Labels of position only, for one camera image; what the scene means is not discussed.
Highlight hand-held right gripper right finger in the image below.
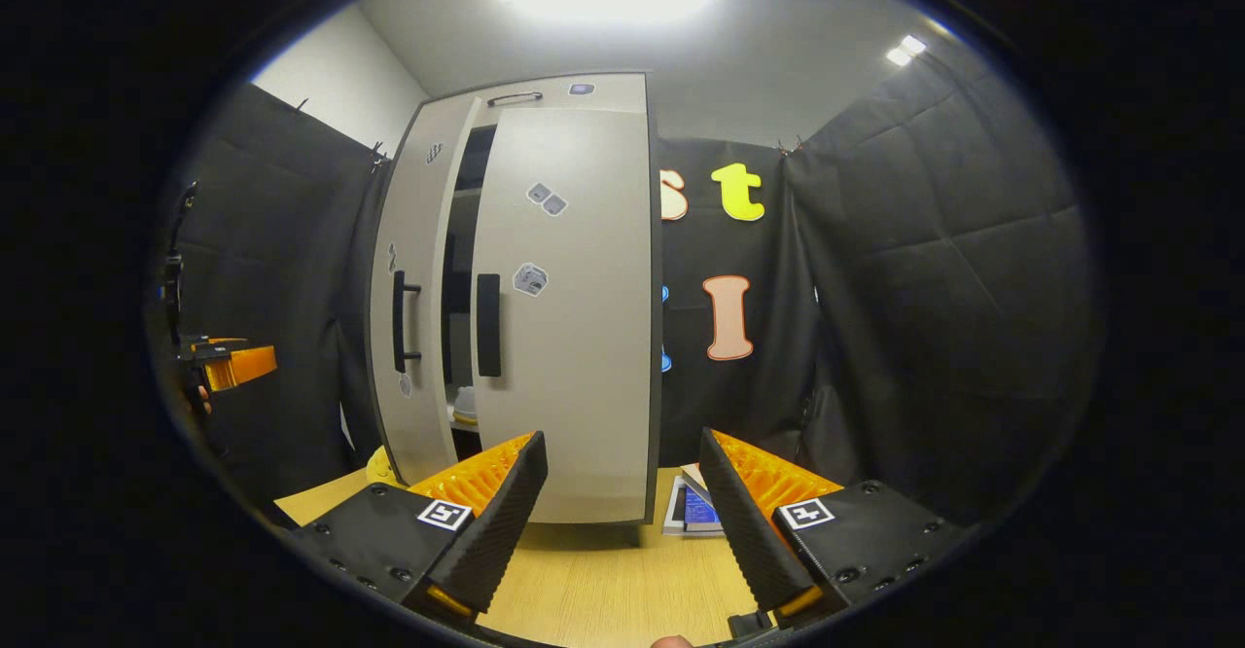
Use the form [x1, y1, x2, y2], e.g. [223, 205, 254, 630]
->
[696, 426, 969, 630]

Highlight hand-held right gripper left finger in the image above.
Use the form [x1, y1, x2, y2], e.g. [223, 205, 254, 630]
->
[290, 430, 551, 625]

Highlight black backdrop cloth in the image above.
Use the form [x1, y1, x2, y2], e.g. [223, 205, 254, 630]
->
[657, 137, 818, 469]
[778, 40, 1105, 524]
[160, 82, 392, 498]

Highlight grey shoe cabinet door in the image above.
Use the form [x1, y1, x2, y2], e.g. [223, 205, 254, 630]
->
[368, 93, 482, 486]
[470, 106, 651, 524]

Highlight black door handle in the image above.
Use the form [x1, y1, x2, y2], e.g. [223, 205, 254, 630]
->
[476, 273, 502, 378]
[392, 270, 422, 374]

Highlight blue white flat box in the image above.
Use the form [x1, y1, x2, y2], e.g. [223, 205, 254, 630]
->
[663, 463, 726, 537]

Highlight grey shoe cabinet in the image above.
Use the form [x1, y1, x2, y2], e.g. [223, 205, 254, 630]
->
[418, 72, 664, 532]

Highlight yellow cloth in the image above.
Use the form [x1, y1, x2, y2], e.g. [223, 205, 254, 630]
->
[367, 446, 409, 486]

